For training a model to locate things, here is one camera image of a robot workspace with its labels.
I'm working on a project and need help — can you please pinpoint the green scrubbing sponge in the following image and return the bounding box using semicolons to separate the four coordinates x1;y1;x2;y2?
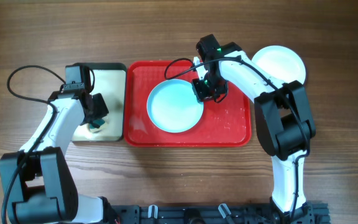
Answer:
88;119;108;133

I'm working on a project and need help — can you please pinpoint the light blue plate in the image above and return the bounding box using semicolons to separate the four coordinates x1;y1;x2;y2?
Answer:
147;79;204;133

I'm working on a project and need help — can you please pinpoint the white plate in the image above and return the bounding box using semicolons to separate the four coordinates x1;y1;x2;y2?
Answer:
252;45;306;84

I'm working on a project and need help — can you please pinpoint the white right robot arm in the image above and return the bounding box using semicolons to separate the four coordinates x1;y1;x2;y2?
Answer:
192;45;316;218

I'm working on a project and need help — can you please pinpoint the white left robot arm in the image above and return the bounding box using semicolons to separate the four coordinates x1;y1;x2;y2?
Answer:
0;91;108;223

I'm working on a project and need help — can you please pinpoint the black tray with soapy water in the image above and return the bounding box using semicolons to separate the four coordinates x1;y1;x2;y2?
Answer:
72;63;127;142

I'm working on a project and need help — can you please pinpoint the red plastic tray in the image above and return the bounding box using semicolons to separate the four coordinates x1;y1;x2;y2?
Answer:
124;61;252;147

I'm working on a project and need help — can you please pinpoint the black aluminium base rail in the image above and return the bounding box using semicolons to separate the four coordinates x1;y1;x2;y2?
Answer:
112;202;331;224

